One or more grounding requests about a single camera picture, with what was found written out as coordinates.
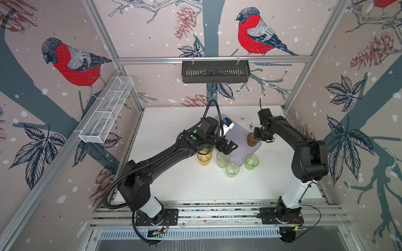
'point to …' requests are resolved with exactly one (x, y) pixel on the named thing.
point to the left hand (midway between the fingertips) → (231, 141)
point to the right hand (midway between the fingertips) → (258, 138)
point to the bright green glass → (251, 161)
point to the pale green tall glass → (222, 159)
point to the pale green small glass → (232, 169)
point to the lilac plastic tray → (239, 136)
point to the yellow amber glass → (204, 157)
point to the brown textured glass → (251, 140)
